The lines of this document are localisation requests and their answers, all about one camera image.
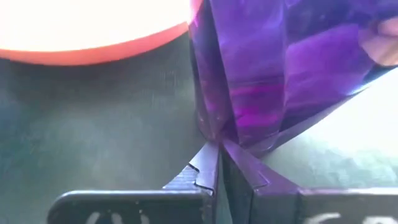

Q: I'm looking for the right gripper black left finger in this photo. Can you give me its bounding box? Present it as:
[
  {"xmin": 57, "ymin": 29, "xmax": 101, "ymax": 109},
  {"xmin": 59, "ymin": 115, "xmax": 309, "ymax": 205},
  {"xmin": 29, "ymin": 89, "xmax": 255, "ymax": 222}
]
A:
[{"xmin": 46, "ymin": 141, "xmax": 221, "ymax": 224}]

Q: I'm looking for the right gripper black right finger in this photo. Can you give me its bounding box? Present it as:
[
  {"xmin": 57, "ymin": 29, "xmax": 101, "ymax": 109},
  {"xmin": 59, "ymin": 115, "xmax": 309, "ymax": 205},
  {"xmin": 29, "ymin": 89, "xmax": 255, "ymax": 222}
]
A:
[{"xmin": 221, "ymin": 138, "xmax": 398, "ymax": 224}]

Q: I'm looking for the shiny purple foil bag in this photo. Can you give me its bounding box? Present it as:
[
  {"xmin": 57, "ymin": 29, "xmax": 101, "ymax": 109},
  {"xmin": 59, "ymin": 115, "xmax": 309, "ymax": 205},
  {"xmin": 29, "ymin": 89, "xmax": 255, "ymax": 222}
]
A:
[{"xmin": 187, "ymin": 0, "xmax": 398, "ymax": 156}]

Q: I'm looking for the black rectangular tray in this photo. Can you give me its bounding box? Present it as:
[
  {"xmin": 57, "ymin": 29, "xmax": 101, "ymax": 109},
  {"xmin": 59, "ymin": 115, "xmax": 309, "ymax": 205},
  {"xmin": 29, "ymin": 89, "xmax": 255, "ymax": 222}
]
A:
[{"xmin": 0, "ymin": 32, "xmax": 398, "ymax": 224}]

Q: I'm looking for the orange-rimmed white plate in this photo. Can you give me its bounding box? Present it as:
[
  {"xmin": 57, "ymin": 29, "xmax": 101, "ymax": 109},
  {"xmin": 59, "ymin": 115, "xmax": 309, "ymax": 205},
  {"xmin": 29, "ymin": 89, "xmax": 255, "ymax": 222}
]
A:
[{"xmin": 0, "ymin": 0, "xmax": 205, "ymax": 67}]

